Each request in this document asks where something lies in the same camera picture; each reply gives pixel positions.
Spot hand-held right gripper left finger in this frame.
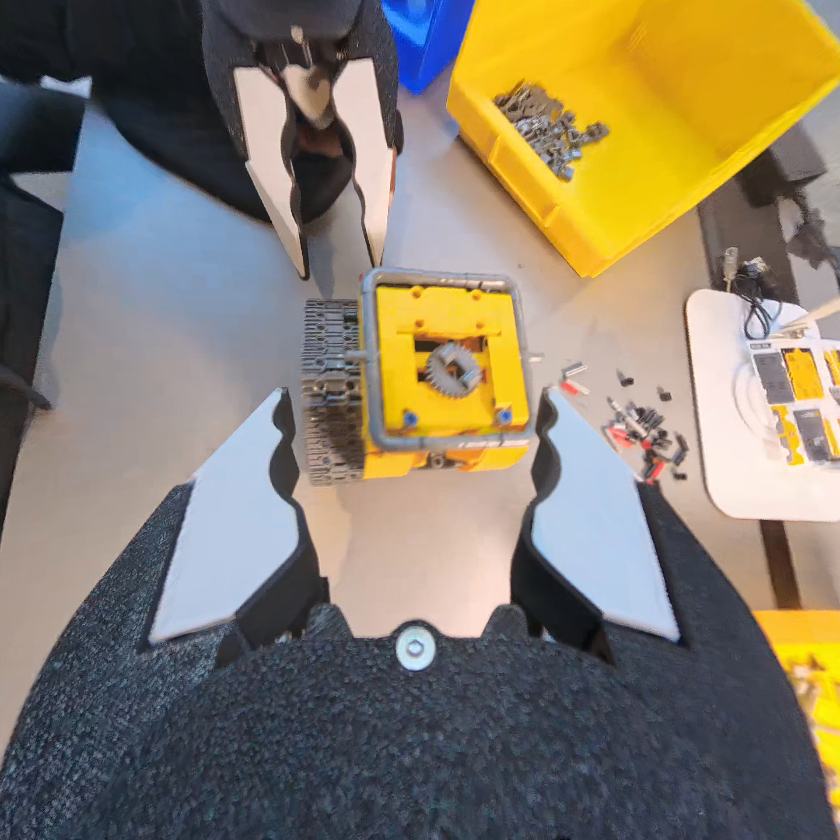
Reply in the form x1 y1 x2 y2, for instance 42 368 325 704
147 387 330 651

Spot wooden booklet stand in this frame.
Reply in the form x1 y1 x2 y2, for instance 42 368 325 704
771 298 840 339

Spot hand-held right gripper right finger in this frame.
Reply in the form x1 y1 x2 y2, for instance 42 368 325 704
511 387 681 648

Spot yellow plastic bin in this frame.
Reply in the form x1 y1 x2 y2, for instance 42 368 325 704
446 0 840 278
755 610 840 788

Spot blue plastic bin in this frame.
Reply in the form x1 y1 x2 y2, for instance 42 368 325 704
381 0 475 95

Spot yellow black printed sheet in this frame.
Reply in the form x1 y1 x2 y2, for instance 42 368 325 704
748 338 840 467

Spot cluster of small brick parts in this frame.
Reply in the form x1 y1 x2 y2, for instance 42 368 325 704
602 394 690 485

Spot person's left hand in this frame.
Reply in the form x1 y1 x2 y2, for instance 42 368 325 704
294 126 357 222

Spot grey toy track chain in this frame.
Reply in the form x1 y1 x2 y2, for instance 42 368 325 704
302 298 366 488

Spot light grey desk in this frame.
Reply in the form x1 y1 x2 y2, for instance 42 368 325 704
0 66 840 756

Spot black power adapter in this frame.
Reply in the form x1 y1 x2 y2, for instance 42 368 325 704
742 121 840 270

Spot white base board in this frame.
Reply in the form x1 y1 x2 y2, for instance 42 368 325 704
684 289 840 522

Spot dark small brick parts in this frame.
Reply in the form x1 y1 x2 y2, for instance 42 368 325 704
493 80 611 182

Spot person's left forearm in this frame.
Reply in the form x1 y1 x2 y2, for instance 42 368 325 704
0 0 277 224

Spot black yellow toy brick vehicle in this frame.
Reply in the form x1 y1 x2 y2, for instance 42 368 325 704
302 266 546 488

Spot small parts inside bin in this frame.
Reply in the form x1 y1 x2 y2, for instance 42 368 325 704
787 656 840 723

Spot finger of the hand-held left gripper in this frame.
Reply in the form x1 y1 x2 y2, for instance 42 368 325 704
331 58 398 266
233 64 311 280

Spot black cable with plug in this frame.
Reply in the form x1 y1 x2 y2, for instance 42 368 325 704
722 248 790 341

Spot grey fabric chair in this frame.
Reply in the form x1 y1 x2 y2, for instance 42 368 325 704
0 79 88 175

